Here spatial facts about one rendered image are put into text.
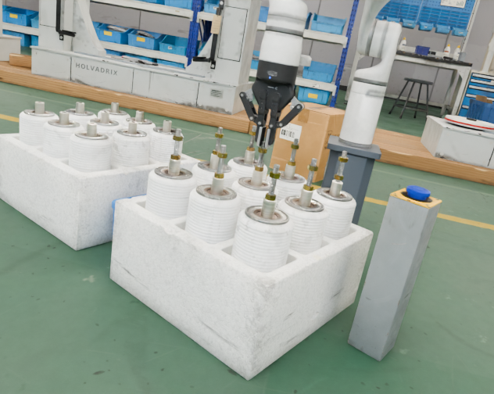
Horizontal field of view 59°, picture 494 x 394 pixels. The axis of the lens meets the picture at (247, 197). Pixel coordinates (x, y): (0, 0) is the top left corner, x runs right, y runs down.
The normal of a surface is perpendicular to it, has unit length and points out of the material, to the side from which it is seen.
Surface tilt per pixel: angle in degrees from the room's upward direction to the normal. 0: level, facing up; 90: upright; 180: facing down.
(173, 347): 0
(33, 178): 90
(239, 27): 90
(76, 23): 90
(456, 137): 90
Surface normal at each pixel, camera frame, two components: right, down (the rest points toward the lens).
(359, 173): -0.22, 0.28
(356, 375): 0.17, -0.93
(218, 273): -0.63, 0.15
